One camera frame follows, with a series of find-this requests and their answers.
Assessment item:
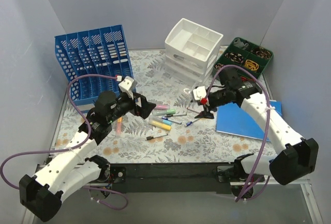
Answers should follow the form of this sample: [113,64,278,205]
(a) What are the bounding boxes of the red cap marker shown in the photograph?
[187,108,200,114]

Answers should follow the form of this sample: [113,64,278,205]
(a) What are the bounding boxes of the blue cap marker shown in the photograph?
[185,118,200,127]

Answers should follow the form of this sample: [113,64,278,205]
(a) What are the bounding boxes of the yellow highlighter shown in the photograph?
[148,120,171,131]

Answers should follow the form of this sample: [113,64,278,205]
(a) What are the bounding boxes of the green highlighter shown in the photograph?
[153,109,176,116]

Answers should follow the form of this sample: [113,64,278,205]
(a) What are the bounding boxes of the blue highlighter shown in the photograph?
[149,115,172,126]

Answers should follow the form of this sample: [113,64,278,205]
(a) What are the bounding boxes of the orange pink highlighter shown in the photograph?
[116,117,123,137]

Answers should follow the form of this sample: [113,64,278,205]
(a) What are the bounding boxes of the black cap marker front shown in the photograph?
[146,133,168,141]

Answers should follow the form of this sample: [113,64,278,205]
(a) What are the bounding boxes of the black cap marker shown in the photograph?
[146,133,168,141]
[165,113,187,117]

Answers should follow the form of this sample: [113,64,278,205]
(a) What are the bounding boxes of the white drawer organizer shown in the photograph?
[163,18,223,83]

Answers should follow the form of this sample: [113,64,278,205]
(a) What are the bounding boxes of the blue plastic file rack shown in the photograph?
[55,25,133,113]

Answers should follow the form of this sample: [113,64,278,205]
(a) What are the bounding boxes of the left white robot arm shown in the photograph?
[19,91,156,222]

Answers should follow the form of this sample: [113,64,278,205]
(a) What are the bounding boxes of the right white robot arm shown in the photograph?
[192,65,319,185]

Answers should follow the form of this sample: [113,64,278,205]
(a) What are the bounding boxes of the purple highlighter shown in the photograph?
[155,104,170,110]

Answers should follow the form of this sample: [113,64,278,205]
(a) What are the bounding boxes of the black cap marker middle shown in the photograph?
[165,113,187,117]

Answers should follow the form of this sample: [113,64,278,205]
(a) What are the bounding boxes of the blue notebook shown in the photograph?
[215,101,283,142]

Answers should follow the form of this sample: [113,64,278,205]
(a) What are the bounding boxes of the blue pen marker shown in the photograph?
[161,116,183,125]

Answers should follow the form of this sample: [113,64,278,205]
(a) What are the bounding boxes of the green compartment tray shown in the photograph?
[212,37,274,79]

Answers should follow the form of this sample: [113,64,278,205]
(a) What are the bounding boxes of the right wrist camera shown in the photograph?
[191,86,208,104]

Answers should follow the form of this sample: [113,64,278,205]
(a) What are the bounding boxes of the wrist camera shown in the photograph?
[191,86,208,104]
[116,76,137,99]

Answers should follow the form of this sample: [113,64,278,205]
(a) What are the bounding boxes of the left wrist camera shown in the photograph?
[116,76,137,99]

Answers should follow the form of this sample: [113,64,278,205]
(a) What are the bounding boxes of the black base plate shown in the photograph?
[80,162,267,195]

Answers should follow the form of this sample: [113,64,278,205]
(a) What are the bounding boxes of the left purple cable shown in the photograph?
[0,73,129,211]

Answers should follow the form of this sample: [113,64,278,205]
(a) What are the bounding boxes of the aluminium frame rail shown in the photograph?
[19,156,318,222]

